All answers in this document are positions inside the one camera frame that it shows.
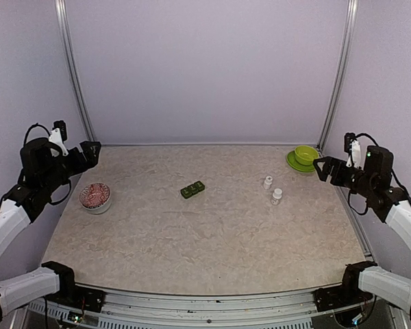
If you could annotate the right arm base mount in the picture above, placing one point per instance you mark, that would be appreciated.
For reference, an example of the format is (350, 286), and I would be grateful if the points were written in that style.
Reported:
(334, 297)

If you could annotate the white pill bottle front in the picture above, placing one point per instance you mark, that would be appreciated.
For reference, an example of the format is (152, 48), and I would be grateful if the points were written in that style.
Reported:
(276, 196)

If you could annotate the red patterned white bowl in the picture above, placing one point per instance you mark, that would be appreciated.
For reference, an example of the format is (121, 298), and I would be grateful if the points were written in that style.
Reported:
(96, 198)

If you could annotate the right aluminium frame post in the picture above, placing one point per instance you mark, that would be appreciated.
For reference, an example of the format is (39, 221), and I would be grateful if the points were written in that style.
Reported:
(346, 45)

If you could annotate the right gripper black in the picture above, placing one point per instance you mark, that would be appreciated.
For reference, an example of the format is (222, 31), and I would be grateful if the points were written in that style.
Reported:
(338, 166)

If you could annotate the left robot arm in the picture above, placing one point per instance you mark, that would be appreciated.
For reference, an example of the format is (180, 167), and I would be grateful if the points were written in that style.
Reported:
(46, 167)

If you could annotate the left aluminium frame post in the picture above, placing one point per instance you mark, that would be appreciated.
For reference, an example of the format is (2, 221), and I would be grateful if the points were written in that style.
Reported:
(62, 17)

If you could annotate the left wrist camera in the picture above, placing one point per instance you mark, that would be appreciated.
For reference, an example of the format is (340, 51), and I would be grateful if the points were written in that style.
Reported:
(56, 139)

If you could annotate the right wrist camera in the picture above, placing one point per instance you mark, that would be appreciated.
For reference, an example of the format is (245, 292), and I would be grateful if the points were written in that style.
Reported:
(353, 149)

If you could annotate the front aluminium rail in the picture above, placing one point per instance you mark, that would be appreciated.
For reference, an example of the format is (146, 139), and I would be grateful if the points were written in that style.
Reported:
(291, 309)

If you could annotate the green weekly pill organizer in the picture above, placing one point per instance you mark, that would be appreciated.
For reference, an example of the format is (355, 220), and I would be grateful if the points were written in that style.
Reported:
(192, 189)

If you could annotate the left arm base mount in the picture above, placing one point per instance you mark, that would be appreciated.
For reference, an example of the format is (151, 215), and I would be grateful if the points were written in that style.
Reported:
(83, 298)

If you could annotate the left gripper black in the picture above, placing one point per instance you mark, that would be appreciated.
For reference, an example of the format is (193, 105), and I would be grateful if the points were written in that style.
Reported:
(91, 160)

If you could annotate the white pill bottle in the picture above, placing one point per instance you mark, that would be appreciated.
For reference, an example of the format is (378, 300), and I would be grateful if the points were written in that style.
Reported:
(267, 182)
(276, 196)

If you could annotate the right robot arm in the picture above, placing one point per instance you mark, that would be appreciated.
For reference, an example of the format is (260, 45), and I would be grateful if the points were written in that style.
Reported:
(391, 206)

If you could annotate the aluminium frame post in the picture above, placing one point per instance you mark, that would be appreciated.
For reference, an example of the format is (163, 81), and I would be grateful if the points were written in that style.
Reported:
(346, 45)
(62, 17)

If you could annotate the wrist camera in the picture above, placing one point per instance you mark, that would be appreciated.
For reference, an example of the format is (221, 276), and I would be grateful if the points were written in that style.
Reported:
(56, 139)
(353, 149)

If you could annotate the green saucer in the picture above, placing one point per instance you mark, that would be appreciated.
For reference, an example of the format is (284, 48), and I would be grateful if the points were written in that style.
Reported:
(292, 161)

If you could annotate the green bowl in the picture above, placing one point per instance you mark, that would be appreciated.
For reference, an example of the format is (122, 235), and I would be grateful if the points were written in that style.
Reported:
(305, 155)

